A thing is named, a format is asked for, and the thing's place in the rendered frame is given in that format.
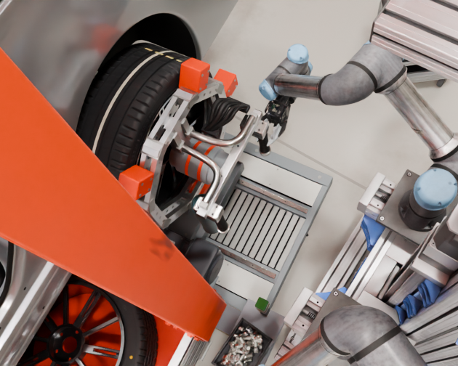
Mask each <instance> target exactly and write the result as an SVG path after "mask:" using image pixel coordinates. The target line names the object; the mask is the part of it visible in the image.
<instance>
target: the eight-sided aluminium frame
mask: <svg viewBox="0 0 458 366"><path fill-rule="evenodd" d="M224 87H225V86H223V83H222V82H221V81H218V80H216V79H213V78H210V77H209V78H208V84H207V88H206V89H205V90H203V91H202V92H200V93H198V92H196V91H193V90H190V89H187V88H185V87H183V86H181V87H180V88H178V89H177V91H176V92H175V93H174V94H173V95H172V98H171V100H170V102H169V104H168V105H167V106H166V108H165V110H164V112H163V113H162V115H161V117H160V118H159V120H158V121H157V123H156V125H155V126H154V128H153V130H152V132H151V133H150V134H149V136H148V137H146V140H145V143H144V145H143V147H142V150H141V153H142V155H141V159H140V167H142V168H144V169H146V170H150V171H151V172H153V173H154V176H153V183H152V187H151V191H150V192H148V193H147V194H145V195H143V196H142V197H141V198H139V199H138V200H136V202H137V203H138V204H139V205H140V206H141V208H142V209H143V210H144V211H145V212H146V214H147V215H149V217H150V218H151V219H152V220H153V221H154V222H155V223H156V225H157V226H158V227H160V228H162V229H164V228H166V227H168V226H169V225H170V224H171V223H172V222H173V221H174V220H175V219H177V218H178V217H179V216H181V215H182V214H183V213H185V212H186V211H187V210H190V208H191V202H192V200H193V199H194V197H195V196H197V195H199V193H200V191H201V190H202V188H203V186H204V183H203V182H200V181H198V182H197V184H196V186H195V187H194V189H193V191H192V193H189V191H190V189H191V187H192V186H193V185H194V183H195V181H196V179H194V178H192V177H189V178H188V180H187V182H186V183H185V186H184V187H183V189H182V191H181V192H180V194H179V195H178V196H177V197H175V198H173V199H172V200H170V201H169V202H168V203H167V204H165V205H164V206H162V207H161V208H159V207H158V206H157V205H156V204H155V197H156V191H157V187H158V181H159V177H160V173H161V167H162V163H163V159H164V154H165V152H166V149H167V148H168V146H169V144H170V142H171V141H172V139H173V137H174V135H175V134H176V132H177V130H178V129H179V127H180V126H181V124H182V122H183V120H184V119H185V117H186V115H187V114H188V112H189V111H190V109H191V108H192V106H193V105H194V104H196V103H197V102H200V101H202V100H204V99H206V98H207V99H208V101H209V105H210V108H211V109H212V105H213V103H214V101H215V100H216V99H218V98H227V97H226V94H225V90H224ZM179 105H180V108H179V110H178V111H177V113H176V114H175V116H174V117H173V119H172V121H171V123H170V124H169V126H168V127H167V129H166V131H165V132H164V127H165V125H166V124H167V122H168V121H169V119H170V118H171V117H172V116H173V115H174V113H175V112H176V110H177V108H178V107H179ZM226 127H227V124H226V125H224V126H223V127H221V128H219V130H220V132H219V134H218V135H217V138H218V139H223V138H224V135H225V130H226ZM163 132H164V134H163ZM162 134H163V136H162V138H161V139H160V141H159V138H160V136H161V135H162ZM152 158H153V159H152ZM151 159H152V163H151ZM150 163H151V167H150Z"/></svg>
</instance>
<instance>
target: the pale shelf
mask: <svg viewBox="0 0 458 366"><path fill-rule="evenodd" d="M255 304H256V302H255V301H253V300H251V299H249V298H248V300H247V302H246V304H245V306H244V308H243V310H242V312H241V314H240V316H239V318H238V320H237V322H236V324H235V326H234V328H235V327H236V326H237V324H238V323H239V321H240V320H241V318H244V319H245V320H246V321H248V322H250V323H251V324H252V325H253V326H255V327H256V328H258V329H259V330H261V331H262V332H263V333H264V334H266V335H267V336H269V337H270V338H272V339H273V342H274V343H273V345H272V346H271V347H270V349H269V350H268V352H267V354H266V355H265V356H264V358H263V359H262V361H261V363H260V364H263V365H265V363H266V362H267V360H268V357H269V356H270V353H271V351H272V349H273V347H274V345H275V343H276V341H277V339H278V336H279V334H280V332H281V330H282V328H283V326H284V318H285V317H284V316H282V315H280V314H278V313H276V312H274V311H273V310H270V313H269V315H268V317H266V316H264V315H262V314H260V311H258V310H257V309H256V307H255ZM234 328H233V330H234ZM233 330H232V332H233Z"/></svg>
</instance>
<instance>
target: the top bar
mask: <svg viewBox="0 0 458 366"><path fill-rule="evenodd" d="M253 112H254V113H257V114H258V117H259V118H258V119H257V122H256V123H255V125H254V124H253V125H252V127H251V129H250V130H249V133H248V134H247V135H246V137H245V139H244V140H243V141H242V142H241V143H239V144H238V145H236V146H234V147H233V149H232V150H231V151H230V154H229V156H228V157H227V159H226V161H225V163H224V164H223V166H222V168H221V169H220V170H221V180H220V185H219V187H218V188H217V191H216V193H215V194H214V196H213V198H212V199H211V202H212V203H211V205H210V207H209V208H208V210H204V209H202V208H199V209H198V211H197V213H196V215H197V216H198V217H200V218H202V219H204V220H205V219H206V218H207V216H208V215H209V212H210V211H211V209H212V207H213V205H214V203H215V201H216V199H217V198H218V196H219V194H220V193H221V191H222V189H223V187H224V185H225V183H226V181H227V180H228V177H229V176H230V174H231V172H232V170H233V169H234V167H235V165H236V163H237V162H238V159H239V158H240V156H241V154H242V152H243V151H244V148H245V147H246V145H247V143H248V141H249V140H250V138H251V136H252V134H253V133H254V130H255V129H256V127H257V125H258V123H259V122H260V119H261V118H262V111H260V110H257V109H254V111H253Z"/></svg>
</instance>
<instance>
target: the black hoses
mask: <svg viewBox="0 0 458 366"><path fill-rule="evenodd" d="M229 107H230V109H229V110H228V108H229ZM249 109H250V105H248V104H246V103H244V102H241V101H238V100H237V99H234V98H231V97H227V98H218V99H216V100H215V101H214V103H213V105H212V109H211V112H210V115H209V121H208V125H207V124H204V125H203V127H202V129H201V131H202V132H203V133H205V134H208V135H209V136H211V137H215V138H217V135H218V134H219V132H220V130H219V128H221V127H223V126H224V125H226V124H227V123H229V122H230V121H232V120H233V118H234V116H235V114H236V113H237V112H238V111H241V112H243V113H246V114H247V113H248V112H249ZM227 110H228V111H227ZM226 112H227V113H226ZM224 116H225V117H224Z"/></svg>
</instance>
